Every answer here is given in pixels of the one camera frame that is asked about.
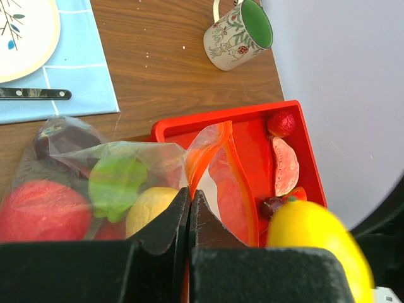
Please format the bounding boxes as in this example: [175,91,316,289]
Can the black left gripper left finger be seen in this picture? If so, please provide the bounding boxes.
[1,187,191,302]

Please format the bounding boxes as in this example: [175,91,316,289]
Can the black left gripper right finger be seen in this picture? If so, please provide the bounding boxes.
[189,190,354,302]

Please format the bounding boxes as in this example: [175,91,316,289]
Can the yellow apple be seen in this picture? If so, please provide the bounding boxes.
[126,187,179,238]

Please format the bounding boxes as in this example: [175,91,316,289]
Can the dark red plum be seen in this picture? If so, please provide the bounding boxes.
[33,124,101,160]
[259,197,284,220]

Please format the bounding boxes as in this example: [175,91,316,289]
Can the yellow lemon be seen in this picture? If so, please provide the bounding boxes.
[266,200,375,302]

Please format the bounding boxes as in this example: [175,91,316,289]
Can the clear zip top bag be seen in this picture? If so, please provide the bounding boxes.
[1,117,259,246]

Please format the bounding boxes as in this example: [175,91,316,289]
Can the red apple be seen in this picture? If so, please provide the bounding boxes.
[1,180,92,242]

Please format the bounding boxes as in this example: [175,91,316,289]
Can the red chili pepper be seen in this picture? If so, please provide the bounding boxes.
[94,220,126,241]

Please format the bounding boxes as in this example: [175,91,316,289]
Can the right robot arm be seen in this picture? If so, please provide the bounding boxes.
[351,176,403,295]

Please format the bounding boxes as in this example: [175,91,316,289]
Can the red pink peach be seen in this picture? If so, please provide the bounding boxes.
[282,186,307,202]

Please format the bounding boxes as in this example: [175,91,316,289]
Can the watermelon slice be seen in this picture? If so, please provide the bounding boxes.
[272,137,300,197]

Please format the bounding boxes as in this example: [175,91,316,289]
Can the red plastic tray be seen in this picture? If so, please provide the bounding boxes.
[147,99,328,249]

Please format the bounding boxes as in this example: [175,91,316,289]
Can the red textured lychee fruit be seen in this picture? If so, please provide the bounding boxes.
[266,110,296,138]

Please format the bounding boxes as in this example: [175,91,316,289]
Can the blue checked cloth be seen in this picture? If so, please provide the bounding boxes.
[1,1,120,124]

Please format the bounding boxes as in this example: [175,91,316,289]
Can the floral mug green inside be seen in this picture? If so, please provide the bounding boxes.
[203,0,273,71]

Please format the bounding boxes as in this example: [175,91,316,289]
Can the cream and teal plate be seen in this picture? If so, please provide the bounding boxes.
[1,0,61,83]

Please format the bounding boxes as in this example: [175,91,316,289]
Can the black handled fork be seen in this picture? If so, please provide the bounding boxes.
[0,88,72,100]

